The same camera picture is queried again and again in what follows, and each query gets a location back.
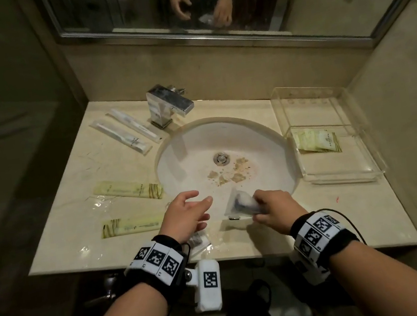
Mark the person's right hand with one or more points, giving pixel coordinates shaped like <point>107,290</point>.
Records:
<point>282,211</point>

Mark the person's left hand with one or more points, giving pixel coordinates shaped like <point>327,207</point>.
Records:
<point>177,220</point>

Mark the person's left middle finger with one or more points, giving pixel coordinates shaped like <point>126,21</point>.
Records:
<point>201,217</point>

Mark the person's left thumb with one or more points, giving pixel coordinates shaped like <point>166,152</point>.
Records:
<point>185,196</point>

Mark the person's right fingers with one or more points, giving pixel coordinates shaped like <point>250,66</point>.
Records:
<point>260,205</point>

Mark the clear plastic packet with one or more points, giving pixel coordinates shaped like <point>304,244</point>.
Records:
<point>239,204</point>

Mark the person's right forearm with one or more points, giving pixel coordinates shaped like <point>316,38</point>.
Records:
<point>390,284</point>

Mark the small clear packet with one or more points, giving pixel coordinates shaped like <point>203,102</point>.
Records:
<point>198,242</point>

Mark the brown debris in sink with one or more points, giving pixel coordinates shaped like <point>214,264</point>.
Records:
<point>236,171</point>

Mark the white sink basin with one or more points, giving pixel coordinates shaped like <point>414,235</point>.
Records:
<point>192,154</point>

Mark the chrome sink drain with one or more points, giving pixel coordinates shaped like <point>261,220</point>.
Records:
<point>221,158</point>

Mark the yellow amenity packet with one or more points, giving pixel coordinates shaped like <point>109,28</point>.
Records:
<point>132,225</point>
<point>126,189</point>

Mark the black marker wristband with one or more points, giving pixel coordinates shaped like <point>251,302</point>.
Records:
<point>158,264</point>
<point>320,238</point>

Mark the clear acrylic tray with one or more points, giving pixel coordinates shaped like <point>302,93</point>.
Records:
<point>336,171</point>

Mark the clear wrapper scrap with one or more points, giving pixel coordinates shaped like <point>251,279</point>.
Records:
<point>84,251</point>
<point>100,201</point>

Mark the white toothbrush packet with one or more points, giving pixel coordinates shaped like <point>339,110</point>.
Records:
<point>122,137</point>
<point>136,124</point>

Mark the yellow packets in tray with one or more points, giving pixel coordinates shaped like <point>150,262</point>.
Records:
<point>318,140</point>

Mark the chrome faucet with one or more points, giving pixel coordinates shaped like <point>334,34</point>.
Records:
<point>168,101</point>

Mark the metal pipe valve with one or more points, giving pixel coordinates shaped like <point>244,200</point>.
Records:
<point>107,288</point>

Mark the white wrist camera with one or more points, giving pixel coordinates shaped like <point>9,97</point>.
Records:
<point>308,266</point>
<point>208,284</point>

